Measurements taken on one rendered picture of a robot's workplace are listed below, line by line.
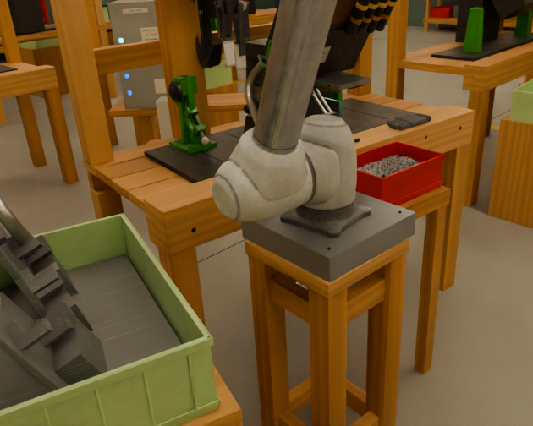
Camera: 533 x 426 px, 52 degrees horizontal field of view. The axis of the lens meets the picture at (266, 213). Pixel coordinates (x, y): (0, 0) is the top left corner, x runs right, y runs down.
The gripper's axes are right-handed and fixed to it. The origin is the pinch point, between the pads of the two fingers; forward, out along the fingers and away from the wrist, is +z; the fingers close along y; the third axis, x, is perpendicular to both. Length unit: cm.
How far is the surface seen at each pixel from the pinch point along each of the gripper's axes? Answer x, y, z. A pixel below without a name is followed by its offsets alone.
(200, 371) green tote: -51, 60, 42
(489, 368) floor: 84, 41, 131
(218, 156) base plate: 12, -34, 41
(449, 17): 826, -534, 102
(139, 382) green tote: -62, 58, 39
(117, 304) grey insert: -52, 23, 47
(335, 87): 49, -12, 19
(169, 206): -22.4, -7.3, 41.3
